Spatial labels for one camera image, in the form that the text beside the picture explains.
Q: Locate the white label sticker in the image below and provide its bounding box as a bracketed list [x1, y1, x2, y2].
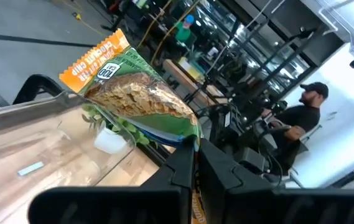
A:
[17, 161, 45, 177]

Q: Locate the yellow hanging cable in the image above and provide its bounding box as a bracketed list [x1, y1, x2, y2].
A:
[137, 0, 173, 49]
[150, 0, 202, 65]

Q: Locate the person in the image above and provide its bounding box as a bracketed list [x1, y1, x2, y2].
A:
[259, 81, 330, 184]
[175, 14, 196, 44]

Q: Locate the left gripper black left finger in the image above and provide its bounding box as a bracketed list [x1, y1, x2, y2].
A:
[141, 138, 196, 224]

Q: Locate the orange and green granola bar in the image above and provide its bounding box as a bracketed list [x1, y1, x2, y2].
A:
[58, 28, 207, 224]

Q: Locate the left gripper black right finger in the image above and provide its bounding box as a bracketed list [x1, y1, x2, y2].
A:
[198, 139, 274, 224]

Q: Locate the teal and yellow box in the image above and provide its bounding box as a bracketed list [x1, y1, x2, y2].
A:
[178, 57, 207, 82]

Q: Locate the yellow floor cable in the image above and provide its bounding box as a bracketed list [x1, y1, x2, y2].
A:
[60, 0, 106, 38]

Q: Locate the potted green plant white pot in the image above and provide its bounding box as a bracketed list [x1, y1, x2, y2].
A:
[81, 103, 159, 156]

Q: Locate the wooden bench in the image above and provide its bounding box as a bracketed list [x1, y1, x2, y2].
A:
[163, 58, 227, 106]

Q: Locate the black curved object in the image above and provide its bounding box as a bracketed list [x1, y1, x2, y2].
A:
[12, 73, 68, 105]

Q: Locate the clear plastic bin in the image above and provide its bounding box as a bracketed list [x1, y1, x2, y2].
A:
[0, 90, 161, 224]

